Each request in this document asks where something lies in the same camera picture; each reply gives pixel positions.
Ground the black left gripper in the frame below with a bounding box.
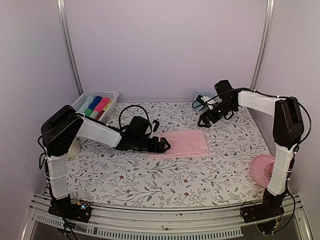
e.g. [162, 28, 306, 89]
[133, 135, 171, 153]

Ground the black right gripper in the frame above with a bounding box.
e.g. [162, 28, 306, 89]
[198, 100, 237, 128]

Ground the pink towel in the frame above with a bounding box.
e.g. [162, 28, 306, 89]
[147, 129, 210, 159]
[94, 97, 110, 113]

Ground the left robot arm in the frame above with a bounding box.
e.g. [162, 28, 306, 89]
[37, 105, 171, 217]

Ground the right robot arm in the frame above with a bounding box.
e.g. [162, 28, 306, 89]
[193, 80, 304, 218]

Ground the yellow rolled towel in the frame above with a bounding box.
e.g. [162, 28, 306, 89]
[103, 100, 113, 111]

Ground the pink plate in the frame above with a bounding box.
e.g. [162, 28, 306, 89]
[250, 154, 275, 188]

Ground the pink rolled towel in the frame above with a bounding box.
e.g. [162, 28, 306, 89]
[94, 97, 110, 113]

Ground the floral tablecloth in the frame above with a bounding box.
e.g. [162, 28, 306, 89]
[59, 107, 270, 208]

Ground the grey green rolled towel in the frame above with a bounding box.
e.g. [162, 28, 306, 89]
[89, 111, 99, 119]

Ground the white plastic basket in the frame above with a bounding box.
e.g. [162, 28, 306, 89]
[71, 91, 120, 123]

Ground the dark blue rolled towel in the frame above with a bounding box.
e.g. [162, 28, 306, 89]
[88, 96, 102, 110]

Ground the light blue rolled towel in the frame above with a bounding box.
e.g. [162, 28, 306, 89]
[82, 95, 94, 109]

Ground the cream mug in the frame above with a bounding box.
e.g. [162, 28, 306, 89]
[67, 141, 81, 158]

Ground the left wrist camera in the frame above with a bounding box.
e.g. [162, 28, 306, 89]
[149, 119, 160, 138]

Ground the left black cable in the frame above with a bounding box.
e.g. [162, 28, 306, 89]
[117, 104, 151, 136]

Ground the front aluminium rail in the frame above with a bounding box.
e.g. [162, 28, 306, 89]
[22, 194, 313, 240]

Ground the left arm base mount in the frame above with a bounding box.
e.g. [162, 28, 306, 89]
[48, 195, 92, 223]

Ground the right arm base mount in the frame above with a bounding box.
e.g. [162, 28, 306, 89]
[239, 201, 285, 223]

